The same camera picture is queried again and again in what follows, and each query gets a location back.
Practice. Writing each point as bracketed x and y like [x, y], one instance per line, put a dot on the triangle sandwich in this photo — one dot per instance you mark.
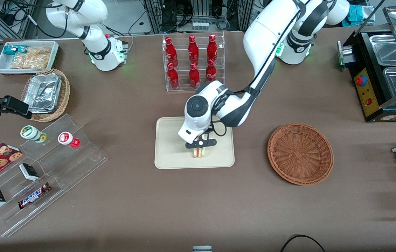
[200, 153]

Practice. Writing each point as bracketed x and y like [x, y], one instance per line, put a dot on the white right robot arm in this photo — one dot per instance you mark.
[97, 52]

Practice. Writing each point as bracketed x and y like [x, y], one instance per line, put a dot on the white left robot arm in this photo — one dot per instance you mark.
[264, 31]

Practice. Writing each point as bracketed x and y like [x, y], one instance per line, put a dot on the cream plastic serving tray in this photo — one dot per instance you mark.
[169, 150]

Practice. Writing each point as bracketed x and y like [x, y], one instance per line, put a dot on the wicker basket with foil trays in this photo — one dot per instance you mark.
[64, 94]

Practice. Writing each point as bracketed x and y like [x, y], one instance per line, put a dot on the round brown wicker basket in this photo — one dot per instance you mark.
[299, 154]

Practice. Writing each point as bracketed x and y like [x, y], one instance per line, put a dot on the green lid white cup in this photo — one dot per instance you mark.
[29, 132]

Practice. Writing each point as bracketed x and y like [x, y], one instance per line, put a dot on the aluminium foil container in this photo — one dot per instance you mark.
[43, 92]

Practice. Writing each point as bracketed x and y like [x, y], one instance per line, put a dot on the white rectangular snack bin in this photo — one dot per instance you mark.
[3, 64]

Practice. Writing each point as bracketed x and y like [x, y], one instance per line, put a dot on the clear bag of crackers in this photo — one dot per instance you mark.
[32, 58]

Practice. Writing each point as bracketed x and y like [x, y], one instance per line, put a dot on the teal snack packet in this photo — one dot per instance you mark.
[11, 49]

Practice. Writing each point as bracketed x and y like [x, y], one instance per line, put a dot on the red lid cup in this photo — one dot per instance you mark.
[66, 138]

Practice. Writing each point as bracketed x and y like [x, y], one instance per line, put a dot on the clear acrylic bottle rack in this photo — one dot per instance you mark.
[183, 85]

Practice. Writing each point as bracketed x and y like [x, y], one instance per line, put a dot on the red cola bottle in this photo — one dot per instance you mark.
[194, 76]
[211, 72]
[171, 51]
[212, 49]
[173, 77]
[193, 50]

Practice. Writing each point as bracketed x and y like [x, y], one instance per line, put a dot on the clear acrylic stepped stand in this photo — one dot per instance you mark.
[75, 164]

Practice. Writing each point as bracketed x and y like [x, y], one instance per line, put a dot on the snickers chocolate bar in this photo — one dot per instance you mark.
[34, 196]

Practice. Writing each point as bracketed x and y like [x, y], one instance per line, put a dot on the grey device at table edge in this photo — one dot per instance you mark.
[202, 249]

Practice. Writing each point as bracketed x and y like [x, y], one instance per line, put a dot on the white power strip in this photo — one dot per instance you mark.
[200, 26]

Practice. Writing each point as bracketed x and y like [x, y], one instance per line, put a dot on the red emergency stop button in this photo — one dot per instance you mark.
[360, 80]

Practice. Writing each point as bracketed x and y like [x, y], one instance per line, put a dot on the black food warmer cabinet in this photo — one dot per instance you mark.
[362, 52]

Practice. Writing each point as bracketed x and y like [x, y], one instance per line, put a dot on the cyan plastic bag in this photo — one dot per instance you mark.
[359, 15]

